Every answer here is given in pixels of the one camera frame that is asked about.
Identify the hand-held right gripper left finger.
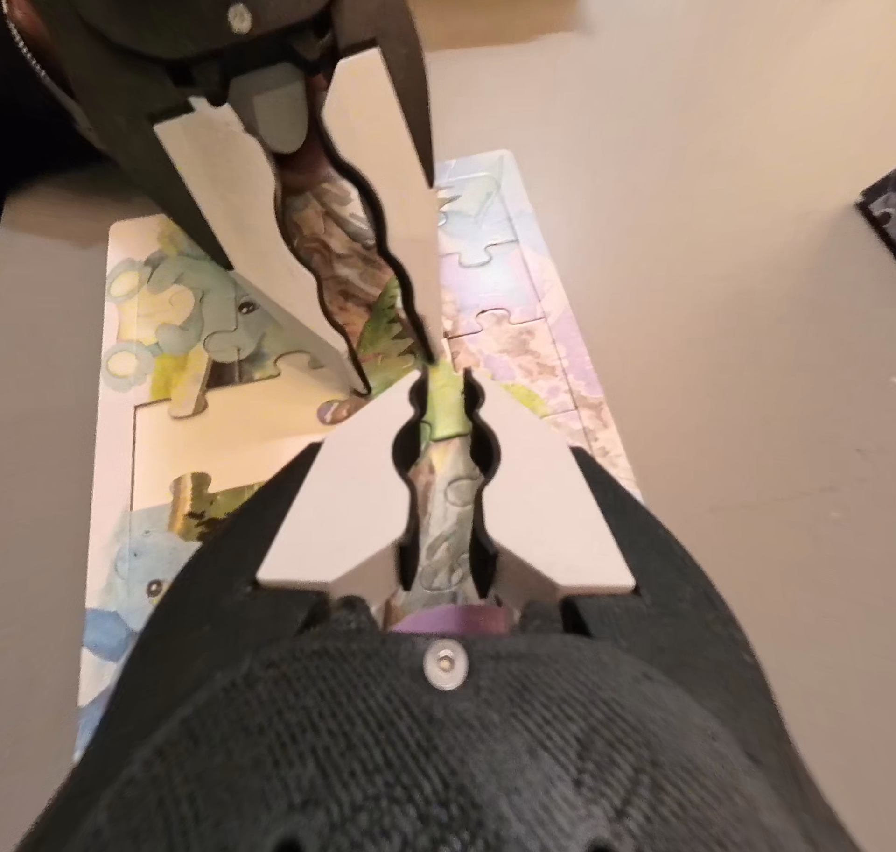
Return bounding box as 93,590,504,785
255,369,429,608

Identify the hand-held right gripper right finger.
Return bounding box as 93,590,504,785
462,369,639,611

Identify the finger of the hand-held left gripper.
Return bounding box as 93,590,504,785
321,42,447,364
151,94,372,396

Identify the green tail puzzle piece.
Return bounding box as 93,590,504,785
353,281,429,378

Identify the dinosaur puzzle board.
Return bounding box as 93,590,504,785
73,149,643,762

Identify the illustrated puzzle box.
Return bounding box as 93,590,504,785
855,168,896,259

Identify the grey mesh watch strap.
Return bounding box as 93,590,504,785
0,0,95,135

